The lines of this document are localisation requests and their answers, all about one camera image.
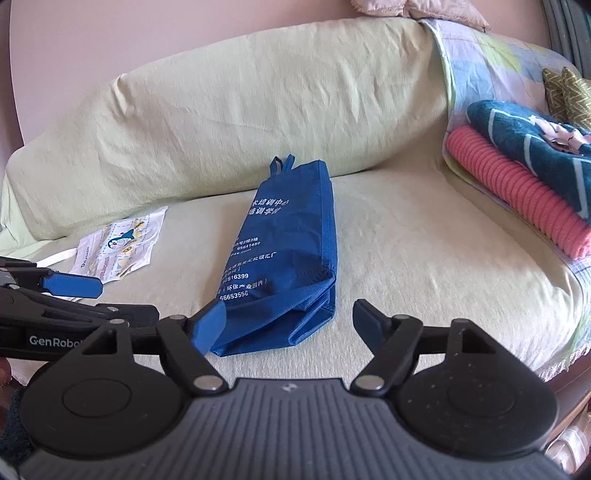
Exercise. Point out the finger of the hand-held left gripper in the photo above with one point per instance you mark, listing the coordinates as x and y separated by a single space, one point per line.
76 285
92 311

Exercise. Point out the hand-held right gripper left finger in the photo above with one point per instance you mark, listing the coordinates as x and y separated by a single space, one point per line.
210 325

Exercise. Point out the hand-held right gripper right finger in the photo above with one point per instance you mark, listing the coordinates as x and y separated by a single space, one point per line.
369 323

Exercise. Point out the white cartoon print shopping bag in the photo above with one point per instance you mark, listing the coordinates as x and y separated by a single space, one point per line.
117 247

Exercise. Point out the blue shopping bag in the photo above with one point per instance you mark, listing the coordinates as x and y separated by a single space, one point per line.
281 258

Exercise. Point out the sofa with green cover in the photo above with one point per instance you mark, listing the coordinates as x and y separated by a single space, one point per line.
392 249

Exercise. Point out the pink ribbed blanket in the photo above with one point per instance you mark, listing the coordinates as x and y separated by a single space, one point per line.
512 189

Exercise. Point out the teal striped towel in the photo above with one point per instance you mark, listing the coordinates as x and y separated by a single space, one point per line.
521 138

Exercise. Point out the pink white printed cloth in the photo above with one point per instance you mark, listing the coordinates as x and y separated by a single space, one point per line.
565 134

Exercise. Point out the patchwork blanket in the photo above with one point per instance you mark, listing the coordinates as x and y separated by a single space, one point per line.
480 74

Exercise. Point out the green patterned cushion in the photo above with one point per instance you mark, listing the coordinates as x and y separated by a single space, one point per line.
570 94

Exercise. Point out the pink cushion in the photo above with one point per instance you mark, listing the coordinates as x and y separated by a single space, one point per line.
415 7

